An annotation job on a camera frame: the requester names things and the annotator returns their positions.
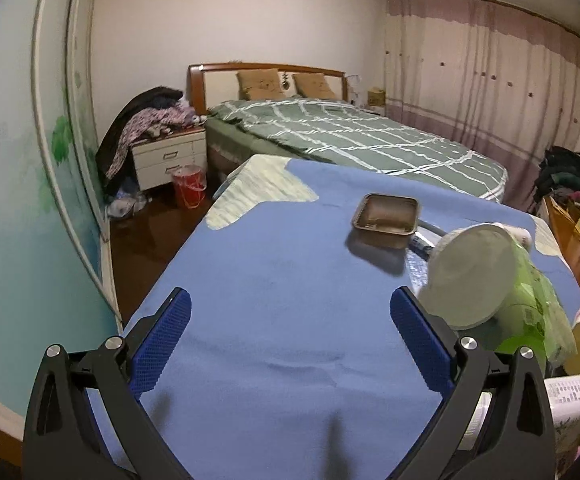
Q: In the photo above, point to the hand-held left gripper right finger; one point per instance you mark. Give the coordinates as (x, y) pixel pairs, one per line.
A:
(420, 340)

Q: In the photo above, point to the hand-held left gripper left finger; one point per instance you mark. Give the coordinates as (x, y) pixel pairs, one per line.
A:
(162, 340)

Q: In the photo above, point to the white paper bowl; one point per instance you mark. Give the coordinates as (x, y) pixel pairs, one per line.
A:
(470, 275)

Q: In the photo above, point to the green wet wipes packet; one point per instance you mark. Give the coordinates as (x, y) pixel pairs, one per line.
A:
(535, 300)

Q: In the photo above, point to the brown plastic tray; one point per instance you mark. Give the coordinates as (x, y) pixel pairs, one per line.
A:
(387, 212)

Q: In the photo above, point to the white labelled bottle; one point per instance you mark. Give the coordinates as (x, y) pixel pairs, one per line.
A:
(575, 395)

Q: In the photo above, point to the crumpled clothes on floor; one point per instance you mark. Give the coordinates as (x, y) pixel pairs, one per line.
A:
(127, 205)

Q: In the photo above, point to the blue star-patterned blanket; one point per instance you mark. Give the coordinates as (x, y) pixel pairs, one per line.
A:
(280, 260)

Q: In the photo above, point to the red plastic bucket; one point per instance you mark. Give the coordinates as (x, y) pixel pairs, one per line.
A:
(189, 187)

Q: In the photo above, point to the wooden dresser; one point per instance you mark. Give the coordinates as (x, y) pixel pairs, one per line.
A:
(565, 245)

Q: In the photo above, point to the white nightstand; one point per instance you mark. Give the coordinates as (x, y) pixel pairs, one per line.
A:
(169, 152)

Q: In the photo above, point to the painted wardrobe sliding door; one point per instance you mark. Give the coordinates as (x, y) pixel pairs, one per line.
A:
(14, 185)

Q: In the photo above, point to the green plaid quilt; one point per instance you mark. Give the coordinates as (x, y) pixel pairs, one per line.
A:
(350, 135)

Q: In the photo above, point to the dark clothes heap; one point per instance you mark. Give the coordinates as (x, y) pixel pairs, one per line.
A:
(565, 175)

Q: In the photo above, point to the pile of clothes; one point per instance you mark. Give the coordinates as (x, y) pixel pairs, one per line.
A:
(144, 115)

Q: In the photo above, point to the yellow tissue box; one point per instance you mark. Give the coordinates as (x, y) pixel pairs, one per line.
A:
(376, 96)

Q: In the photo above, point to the pink striped curtain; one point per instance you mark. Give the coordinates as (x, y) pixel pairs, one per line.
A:
(470, 85)

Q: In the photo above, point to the brown square pillow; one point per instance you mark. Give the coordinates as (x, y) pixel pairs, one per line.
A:
(315, 86)
(262, 85)

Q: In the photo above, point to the wooden bed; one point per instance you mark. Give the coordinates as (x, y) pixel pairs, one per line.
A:
(219, 67)

